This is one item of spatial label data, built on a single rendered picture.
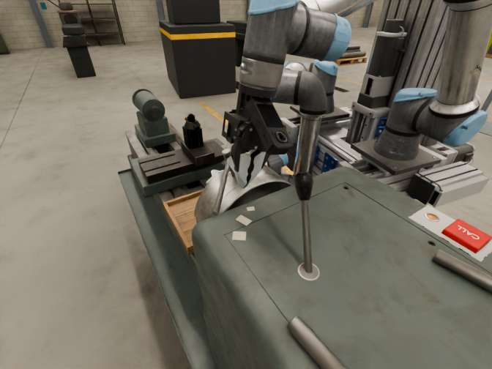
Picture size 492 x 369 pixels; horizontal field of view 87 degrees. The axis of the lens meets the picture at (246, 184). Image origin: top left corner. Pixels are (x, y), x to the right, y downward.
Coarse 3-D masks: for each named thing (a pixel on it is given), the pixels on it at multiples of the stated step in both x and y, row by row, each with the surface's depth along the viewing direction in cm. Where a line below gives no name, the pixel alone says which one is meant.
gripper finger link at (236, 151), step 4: (236, 140) 48; (240, 140) 48; (236, 144) 48; (240, 144) 49; (232, 148) 50; (236, 148) 49; (240, 148) 49; (244, 148) 50; (232, 152) 50; (236, 152) 49; (240, 152) 50; (244, 152) 50; (232, 156) 51; (236, 156) 50; (236, 160) 50; (236, 164) 51; (236, 168) 51
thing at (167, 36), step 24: (168, 0) 483; (192, 0) 469; (216, 0) 482; (168, 24) 484; (192, 24) 484; (216, 24) 484; (168, 48) 516; (192, 48) 476; (216, 48) 491; (168, 72) 614; (192, 72) 499; (216, 72) 515; (192, 96) 523
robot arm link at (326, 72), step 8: (312, 64) 123; (320, 64) 119; (328, 64) 119; (336, 64) 121; (312, 72) 122; (320, 72) 121; (328, 72) 120; (336, 72) 121; (320, 80) 122; (328, 80) 122; (328, 88) 124
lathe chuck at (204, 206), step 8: (264, 168) 76; (216, 176) 74; (256, 176) 71; (280, 176) 76; (208, 184) 74; (216, 184) 72; (232, 184) 69; (208, 192) 72; (216, 192) 71; (224, 192) 69; (200, 200) 74; (208, 200) 71; (200, 208) 74; (208, 208) 70; (200, 216) 73; (208, 216) 70
